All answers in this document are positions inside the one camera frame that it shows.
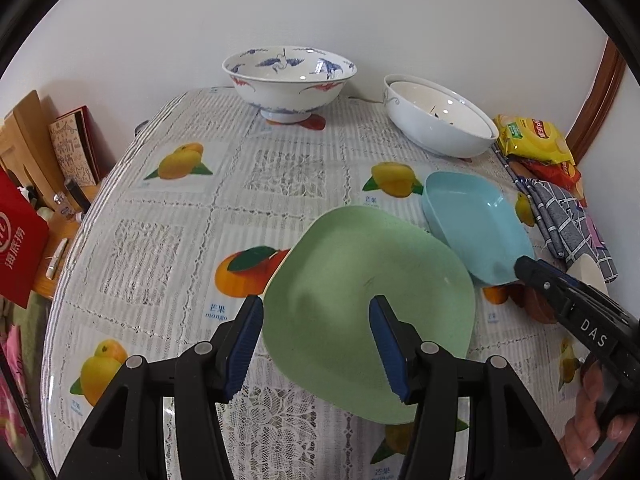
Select brown dish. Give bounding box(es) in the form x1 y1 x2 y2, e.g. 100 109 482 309
510 282 558 323

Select light blue plastic plate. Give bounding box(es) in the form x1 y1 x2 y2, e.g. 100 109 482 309
421 171 536 288

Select large white ceramic bowl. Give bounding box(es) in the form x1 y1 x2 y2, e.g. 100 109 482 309
383 74 500 158

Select blue crane pattern bowl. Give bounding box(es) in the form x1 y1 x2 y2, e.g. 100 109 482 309
222 46 358 125

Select green plastic plate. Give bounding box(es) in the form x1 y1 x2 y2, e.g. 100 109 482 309
261 205 477 425

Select yellow chip bag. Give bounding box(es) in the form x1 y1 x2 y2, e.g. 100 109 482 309
494 114 576 166

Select white pen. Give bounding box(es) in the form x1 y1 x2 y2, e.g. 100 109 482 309
46 237 68 281

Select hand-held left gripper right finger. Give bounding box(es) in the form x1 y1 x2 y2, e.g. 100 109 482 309
368 295 576 480

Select person's right hand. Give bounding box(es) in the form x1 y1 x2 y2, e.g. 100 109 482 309
559 360 640 476

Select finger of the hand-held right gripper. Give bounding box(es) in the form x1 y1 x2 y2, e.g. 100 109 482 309
515 256 571 323

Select wooden side table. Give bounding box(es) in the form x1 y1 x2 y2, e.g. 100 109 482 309
32 184 103 301

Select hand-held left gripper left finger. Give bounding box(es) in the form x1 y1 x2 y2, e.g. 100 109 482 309
57 296 265 480

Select grey checked cloth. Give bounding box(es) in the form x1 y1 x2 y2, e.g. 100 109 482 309
492 145 621 281

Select patterned book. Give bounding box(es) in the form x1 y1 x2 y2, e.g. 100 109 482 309
48 105 103 186

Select brown cardboard boxes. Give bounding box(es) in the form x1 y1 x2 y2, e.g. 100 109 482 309
0 90 66 211

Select pink floral cloth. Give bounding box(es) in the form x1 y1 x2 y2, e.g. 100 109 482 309
0 294 51 480

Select brown wooden door frame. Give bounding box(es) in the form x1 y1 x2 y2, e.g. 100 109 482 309
565 37 627 166

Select fruit print lace tablecloth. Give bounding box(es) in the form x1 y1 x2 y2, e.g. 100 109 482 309
40 87 640 480

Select red chip bag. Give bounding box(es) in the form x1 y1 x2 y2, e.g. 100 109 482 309
515 157 586 201

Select plain white bowl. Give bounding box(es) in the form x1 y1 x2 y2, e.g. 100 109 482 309
565 252 611 296

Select red box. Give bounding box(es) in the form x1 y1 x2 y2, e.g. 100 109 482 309
0 166 51 309

